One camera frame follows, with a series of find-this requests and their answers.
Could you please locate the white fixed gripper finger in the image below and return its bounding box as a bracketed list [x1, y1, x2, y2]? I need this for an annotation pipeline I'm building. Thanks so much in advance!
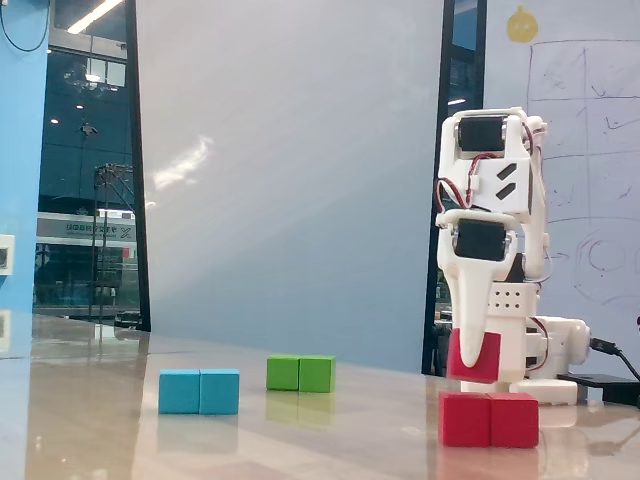
[451, 268, 490, 370]

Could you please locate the yellow round sticker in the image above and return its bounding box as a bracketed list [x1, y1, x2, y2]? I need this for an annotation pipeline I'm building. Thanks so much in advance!
[506, 5, 541, 44]

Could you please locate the red double block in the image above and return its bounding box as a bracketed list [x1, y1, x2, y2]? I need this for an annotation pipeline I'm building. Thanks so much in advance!
[438, 391, 540, 449]

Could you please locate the black plug cable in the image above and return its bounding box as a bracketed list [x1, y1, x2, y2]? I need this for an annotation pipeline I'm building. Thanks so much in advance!
[589, 337, 640, 381]

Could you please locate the green double block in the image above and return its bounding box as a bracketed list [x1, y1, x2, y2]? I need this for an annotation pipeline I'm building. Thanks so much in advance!
[266, 354, 337, 394]

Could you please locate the white wall socket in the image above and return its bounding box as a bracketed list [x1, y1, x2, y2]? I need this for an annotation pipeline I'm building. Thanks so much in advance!
[0, 233, 15, 275]

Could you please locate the black flat device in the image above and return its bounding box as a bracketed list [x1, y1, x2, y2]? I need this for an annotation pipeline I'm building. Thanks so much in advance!
[557, 372, 640, 404]

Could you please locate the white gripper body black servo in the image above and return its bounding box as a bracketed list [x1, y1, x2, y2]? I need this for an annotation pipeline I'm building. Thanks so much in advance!
[435, 209, 518, 276]

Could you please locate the small red cube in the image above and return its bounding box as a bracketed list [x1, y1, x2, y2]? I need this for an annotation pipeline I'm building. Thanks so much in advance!
[446, 327, 503, 385]

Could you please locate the blue double block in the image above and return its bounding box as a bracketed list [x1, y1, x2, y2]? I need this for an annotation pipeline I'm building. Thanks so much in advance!
[158, 368, 241, 416]

